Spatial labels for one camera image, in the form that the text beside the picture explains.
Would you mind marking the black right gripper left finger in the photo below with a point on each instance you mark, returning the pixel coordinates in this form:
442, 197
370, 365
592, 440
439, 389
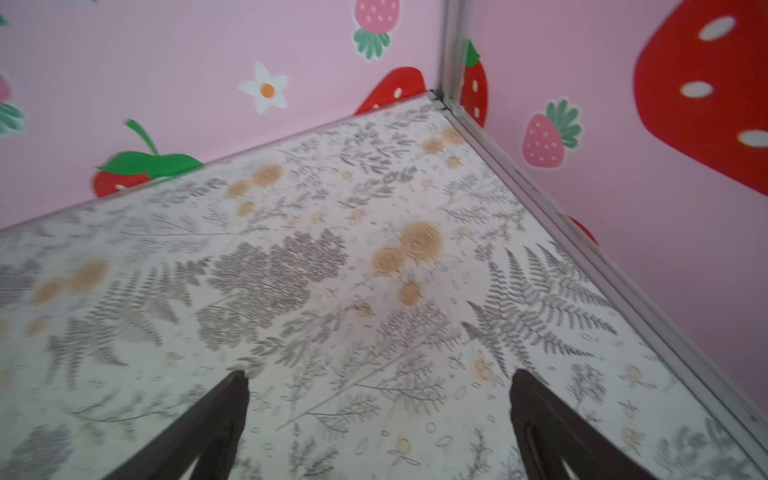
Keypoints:
202, 441

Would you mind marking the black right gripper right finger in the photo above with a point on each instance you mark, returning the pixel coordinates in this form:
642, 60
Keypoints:
554, 441

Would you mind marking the aluminium corner frame post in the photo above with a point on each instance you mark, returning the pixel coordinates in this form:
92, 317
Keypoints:
452, 51

